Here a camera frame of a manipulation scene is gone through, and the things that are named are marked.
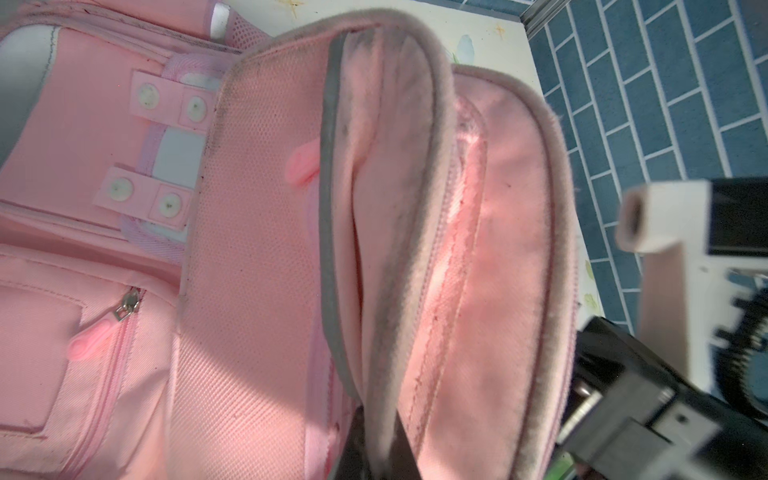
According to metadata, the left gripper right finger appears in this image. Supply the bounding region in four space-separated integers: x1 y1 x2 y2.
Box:
386 415 422 480

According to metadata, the pink student backpack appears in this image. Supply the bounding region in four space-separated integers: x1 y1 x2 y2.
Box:
1 1 577 479

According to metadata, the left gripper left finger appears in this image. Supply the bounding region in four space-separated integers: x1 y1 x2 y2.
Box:
328 407 368 480

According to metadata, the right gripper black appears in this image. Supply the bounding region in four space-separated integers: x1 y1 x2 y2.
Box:
556 317 767 479

